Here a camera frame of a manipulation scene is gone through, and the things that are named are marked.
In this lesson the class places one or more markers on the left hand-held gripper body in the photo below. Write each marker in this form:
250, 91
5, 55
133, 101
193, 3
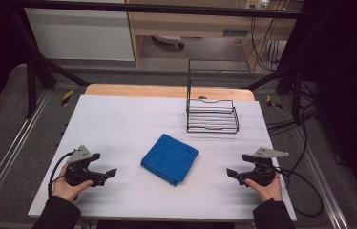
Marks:
78, 168

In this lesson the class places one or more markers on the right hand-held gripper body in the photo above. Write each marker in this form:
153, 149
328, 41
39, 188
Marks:
262, 171

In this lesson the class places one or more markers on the blue towel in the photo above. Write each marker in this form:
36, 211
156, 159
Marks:
169, 159

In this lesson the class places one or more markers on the person's right hand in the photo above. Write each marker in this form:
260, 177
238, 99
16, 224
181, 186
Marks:
267, 191

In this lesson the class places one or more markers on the person's left hand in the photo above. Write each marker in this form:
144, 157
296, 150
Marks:
67, 190

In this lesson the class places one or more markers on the white table cover sheet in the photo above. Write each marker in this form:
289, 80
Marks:
129, 127

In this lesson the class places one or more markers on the yellow black tape strip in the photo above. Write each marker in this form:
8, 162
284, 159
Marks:
67, 97
272, 102

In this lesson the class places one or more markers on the wooden table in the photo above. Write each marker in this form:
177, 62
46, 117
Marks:
135, 90

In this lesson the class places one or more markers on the white cabinet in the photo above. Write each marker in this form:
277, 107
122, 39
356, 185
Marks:
81, 35

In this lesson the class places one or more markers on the office chair base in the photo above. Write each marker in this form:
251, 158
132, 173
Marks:
168, 39

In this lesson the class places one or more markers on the wooden desk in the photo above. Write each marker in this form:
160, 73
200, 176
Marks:
183, 24

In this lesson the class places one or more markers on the white power strip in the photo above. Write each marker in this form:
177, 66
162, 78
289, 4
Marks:
256, 4

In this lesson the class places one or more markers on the aluminium floor rail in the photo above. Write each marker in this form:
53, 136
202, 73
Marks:
8, 156
319, 178

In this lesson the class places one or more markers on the black metal frame stand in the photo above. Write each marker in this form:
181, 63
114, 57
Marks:
296, 92
31, 79

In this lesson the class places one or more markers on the black metal frame crossbar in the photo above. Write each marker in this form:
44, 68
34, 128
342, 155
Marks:
167, 9

